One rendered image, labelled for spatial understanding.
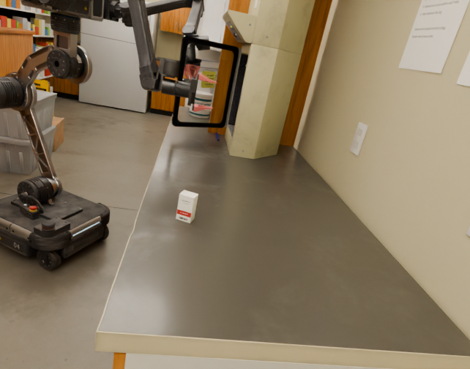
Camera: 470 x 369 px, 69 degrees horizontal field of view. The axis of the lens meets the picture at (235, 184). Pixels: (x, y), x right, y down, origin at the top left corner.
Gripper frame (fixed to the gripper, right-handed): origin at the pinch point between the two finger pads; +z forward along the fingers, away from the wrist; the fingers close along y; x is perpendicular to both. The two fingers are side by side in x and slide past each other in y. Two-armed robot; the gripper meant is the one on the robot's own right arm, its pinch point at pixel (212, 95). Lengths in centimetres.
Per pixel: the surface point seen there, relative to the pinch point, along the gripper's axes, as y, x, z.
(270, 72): 12.5, 8.9, 22.1
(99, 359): -120, -21, -31
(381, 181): -11, -40, 56
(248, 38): 23.0, 8.9, 10.4
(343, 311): -25, -86, 28
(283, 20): 32.3, 9.0, 22.5
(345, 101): 7, 4, 55
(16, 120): -72, 163, -146
